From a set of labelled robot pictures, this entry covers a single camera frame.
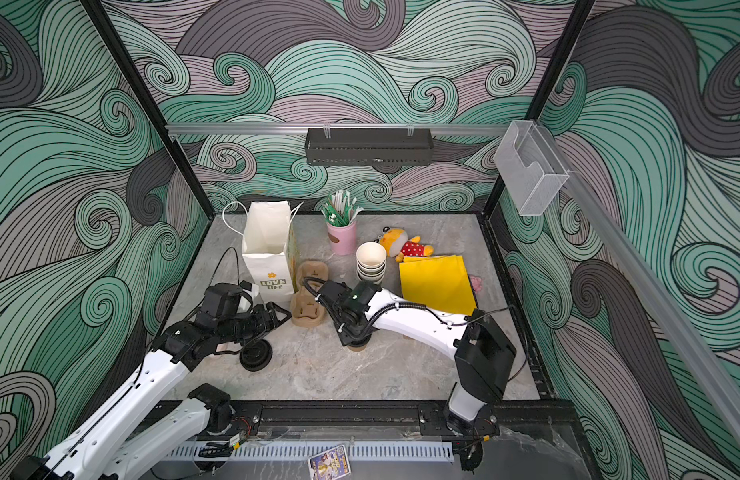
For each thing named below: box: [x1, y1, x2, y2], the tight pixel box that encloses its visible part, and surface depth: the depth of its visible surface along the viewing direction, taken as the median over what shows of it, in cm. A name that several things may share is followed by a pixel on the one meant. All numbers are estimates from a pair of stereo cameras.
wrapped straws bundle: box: [321, 190, 364, 227], surface depth 100 cm
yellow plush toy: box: [374, 226, 435, 263], surface depth 105 cm
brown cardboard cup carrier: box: [290, 260, 329, 328], surface depth 91 cm
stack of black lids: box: [239, 339, 273, 372], surface depth 83 cm
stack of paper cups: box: [356, 241, 387, 285], surface depth 87 cm
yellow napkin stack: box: [399, 255, 478, 316], surface depth 95 cm
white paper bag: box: [242, 201, 295, 302], surface depth 89 cm
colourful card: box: [307, 444, 351, 480], surface depth 67 cm
